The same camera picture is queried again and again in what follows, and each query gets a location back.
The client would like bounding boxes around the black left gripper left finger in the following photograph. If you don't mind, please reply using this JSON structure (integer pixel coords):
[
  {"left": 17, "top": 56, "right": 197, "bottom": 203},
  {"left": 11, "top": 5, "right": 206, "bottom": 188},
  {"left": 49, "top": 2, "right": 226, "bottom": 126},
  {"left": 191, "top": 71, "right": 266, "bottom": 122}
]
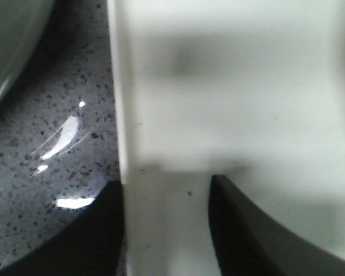
[{"left": 0, "top": 181, "right": 124, "bottom": 275}]

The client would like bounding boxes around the pale green electric pot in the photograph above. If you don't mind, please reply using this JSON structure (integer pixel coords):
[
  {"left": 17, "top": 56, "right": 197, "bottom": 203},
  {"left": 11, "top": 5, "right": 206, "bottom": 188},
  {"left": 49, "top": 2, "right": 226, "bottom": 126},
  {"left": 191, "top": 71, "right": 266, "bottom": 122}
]
[{"left": 0, "top": 1, "right": 55, "bottom": 100}]

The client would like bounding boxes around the cream bear serving tray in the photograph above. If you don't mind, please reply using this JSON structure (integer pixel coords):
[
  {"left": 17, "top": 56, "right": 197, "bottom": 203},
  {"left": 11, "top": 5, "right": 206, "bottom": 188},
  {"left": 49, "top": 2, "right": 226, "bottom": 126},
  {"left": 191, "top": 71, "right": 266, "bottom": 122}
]
[{"left": 107, "top": 1, "right": 345, "bottom": 275}]

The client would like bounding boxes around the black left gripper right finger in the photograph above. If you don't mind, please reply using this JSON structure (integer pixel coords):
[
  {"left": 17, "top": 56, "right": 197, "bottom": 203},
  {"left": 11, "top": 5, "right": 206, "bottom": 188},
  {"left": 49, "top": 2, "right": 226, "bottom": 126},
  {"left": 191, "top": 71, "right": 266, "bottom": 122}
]
[{"left": 208, "top": 175, "right": 345, "bottom": 275}]

